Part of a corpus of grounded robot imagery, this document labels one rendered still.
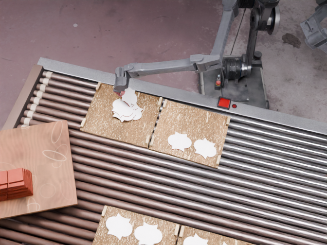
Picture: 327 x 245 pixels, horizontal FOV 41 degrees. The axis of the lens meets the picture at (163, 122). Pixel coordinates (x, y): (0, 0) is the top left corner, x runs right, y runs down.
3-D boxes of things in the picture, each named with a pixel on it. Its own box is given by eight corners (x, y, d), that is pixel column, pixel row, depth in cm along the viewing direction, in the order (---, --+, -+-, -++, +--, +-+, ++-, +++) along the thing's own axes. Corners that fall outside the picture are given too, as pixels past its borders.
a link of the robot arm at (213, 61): (222, 75, 225) (218, 63, 217) (197, 73, 230) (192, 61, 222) (241, 7, 242) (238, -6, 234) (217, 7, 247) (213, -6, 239)
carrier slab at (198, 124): (165, 100, 268) (165, 99, 267) (230, 118, 264) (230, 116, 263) (148, 149, 251) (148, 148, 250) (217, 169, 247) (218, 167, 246)
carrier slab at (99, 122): (99, 83, 272) (99, 82, 271) (163, 99, 269) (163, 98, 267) (80, 131, 255) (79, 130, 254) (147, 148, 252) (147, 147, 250)
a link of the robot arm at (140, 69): (208, 64, 231) (203, 52, 222) (207, 73, 229) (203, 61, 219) (132, 72, 244) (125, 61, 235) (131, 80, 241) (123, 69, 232)
